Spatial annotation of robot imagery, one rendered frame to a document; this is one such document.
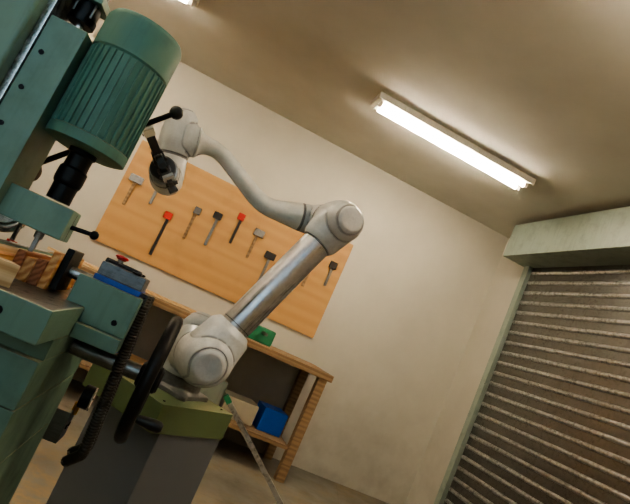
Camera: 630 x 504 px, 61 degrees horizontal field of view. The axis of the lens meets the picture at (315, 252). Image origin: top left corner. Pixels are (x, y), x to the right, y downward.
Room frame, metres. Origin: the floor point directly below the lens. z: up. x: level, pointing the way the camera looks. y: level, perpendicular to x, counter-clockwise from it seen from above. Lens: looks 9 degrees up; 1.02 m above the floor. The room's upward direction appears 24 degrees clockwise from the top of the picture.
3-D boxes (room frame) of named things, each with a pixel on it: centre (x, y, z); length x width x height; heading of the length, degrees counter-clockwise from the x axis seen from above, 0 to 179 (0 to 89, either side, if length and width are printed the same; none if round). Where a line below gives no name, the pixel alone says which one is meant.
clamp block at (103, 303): (1.19, 0.36, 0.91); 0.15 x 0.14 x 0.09; 9
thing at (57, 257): (1.21, 0.49, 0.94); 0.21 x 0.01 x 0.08; 9
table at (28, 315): (1.17, 0.44, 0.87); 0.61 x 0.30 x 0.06; 9
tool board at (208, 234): (4.52, 0.69, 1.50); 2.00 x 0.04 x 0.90; 102
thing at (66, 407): (1.45, 0.45, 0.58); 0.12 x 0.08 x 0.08; 99
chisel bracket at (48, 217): (1.17, 0.57, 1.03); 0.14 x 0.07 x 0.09; 99
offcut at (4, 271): (0.91, 0.46, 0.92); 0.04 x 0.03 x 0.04; 142
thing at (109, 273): (1.19, 0.36, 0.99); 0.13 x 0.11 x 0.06; 9
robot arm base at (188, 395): (1.88, 0.26, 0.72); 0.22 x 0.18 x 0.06; 69
